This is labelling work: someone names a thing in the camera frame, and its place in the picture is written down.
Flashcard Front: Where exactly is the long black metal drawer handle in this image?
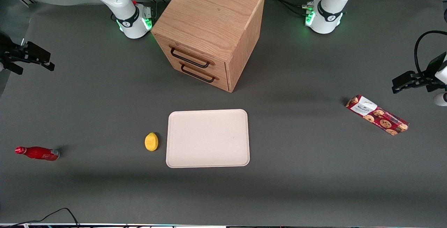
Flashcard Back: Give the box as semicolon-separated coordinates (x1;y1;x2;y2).
170;46;214;69

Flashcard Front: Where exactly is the wooden drawer with short handle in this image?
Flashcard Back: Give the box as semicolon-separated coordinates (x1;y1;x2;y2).
168;59;230;91

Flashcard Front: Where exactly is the red soda bottle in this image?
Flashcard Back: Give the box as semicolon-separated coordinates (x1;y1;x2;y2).
15;146;60;161

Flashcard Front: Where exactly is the light wooden two-drawer cabinet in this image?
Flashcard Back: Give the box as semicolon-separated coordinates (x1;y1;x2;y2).
151;0;266;93

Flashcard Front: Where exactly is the short black metal drawer handle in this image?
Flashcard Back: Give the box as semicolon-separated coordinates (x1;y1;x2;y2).
180;64;219;83

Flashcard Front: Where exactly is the yellow lemon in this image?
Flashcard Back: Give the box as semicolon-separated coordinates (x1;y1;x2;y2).
145;132;159;152

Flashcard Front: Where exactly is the black left arm base cable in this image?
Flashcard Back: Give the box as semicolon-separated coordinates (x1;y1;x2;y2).
265;0;310;17

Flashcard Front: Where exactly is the red tartan cookie box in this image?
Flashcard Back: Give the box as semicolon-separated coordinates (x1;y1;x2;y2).
345;95;410;136

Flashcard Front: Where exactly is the black looped gripper cable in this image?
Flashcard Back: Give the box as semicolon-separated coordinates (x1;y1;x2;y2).
414;30;447;79

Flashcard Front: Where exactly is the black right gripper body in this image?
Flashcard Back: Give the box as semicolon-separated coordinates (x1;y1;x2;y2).
0;32;28;68

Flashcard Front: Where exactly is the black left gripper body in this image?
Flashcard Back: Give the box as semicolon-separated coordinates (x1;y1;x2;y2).
417;52;447;86

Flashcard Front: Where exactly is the thin black table-edge cable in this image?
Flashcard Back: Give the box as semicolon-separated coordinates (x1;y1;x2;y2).
0;207;80;228

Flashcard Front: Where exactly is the cream rectangular plastic tray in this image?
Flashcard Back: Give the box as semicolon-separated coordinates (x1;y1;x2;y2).
166;109;250;168

